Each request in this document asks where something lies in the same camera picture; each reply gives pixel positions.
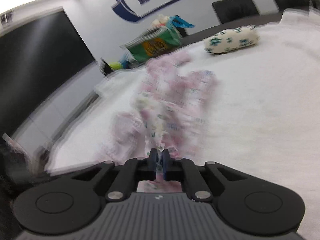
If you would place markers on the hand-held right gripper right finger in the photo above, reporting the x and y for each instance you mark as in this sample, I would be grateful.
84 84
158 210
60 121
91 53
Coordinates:
166 163

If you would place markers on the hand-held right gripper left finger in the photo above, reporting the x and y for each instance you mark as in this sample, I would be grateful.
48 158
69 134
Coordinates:
153 161

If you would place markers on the pink floral garment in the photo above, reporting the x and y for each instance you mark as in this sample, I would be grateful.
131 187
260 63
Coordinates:
170 97

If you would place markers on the white fluffy towel blanket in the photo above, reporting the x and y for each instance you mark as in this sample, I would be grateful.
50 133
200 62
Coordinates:
250 117

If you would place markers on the yellow-green cloth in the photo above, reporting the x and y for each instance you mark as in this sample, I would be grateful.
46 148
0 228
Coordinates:
116 65

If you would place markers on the cream garment with teal flowers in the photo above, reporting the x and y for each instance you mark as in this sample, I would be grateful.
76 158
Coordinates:
230 41

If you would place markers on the cream cloth in bag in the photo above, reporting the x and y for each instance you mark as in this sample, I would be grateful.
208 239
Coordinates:
160 20

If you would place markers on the black office chair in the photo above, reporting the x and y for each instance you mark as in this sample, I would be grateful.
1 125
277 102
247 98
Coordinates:
290 0
235 8

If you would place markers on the black wall screen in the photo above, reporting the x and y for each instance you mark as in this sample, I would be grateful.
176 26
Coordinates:
37 70

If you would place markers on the blue wall sign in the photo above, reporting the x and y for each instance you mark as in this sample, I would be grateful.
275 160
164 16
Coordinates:
155 0

